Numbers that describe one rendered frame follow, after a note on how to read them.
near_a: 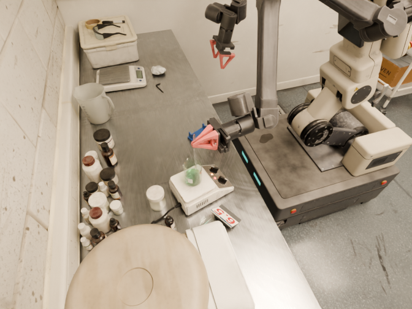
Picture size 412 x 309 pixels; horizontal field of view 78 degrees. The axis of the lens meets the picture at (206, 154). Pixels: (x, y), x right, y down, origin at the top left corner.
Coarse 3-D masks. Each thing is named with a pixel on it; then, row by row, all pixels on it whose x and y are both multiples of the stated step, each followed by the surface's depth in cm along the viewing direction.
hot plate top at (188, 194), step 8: (176, 176) 89; (176, 184) 87; (184, 184) 87; (200, 184) 87; (208, 184) 87; (184, 192) 85; (192, 192) 85; (200, 192) 85; (208, 192) 85; (184, 200) 82; (192, 200) 83
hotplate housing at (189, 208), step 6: (228, 180) 95; (216, 186) 88; (174, 192) 89; (210, 192) 87; (216, 192) 87; (222, 192) 90; (228, 192) 92; (180, 198) 86; (198, 198) 85; (204, 198) 86; (210, 198) 88; (216, 198) 91; (180, 204) 87; (186, 204) 84; (192, 204) 84; (198, 204) 86; (204, 204) 88; (186, 210) 85; (192, 210) 86
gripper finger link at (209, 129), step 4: (208, 124) 76; (208, 128) 75; (212, 128) 75; (204, 132) 75; (208, 132) 76; (200, 136) 75; (196, 140) 75; (208, 140) 78; (220, 140) 77; (220, 144) 77; (224, 144) 76; (220, 148) 76; (224, 148) 76; (220, 152) 77
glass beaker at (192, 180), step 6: (186, 162) 84; (192, 162) 85; (198, 162) 84; (186, 168) 86; (192, 168) 87; (198, 168) 86; (186, 174) 81; (192, 174) 80; (198, 174) 81; (186, 180) 84; (192, 180) 83; (198, 180) 84; (192, 186) 85
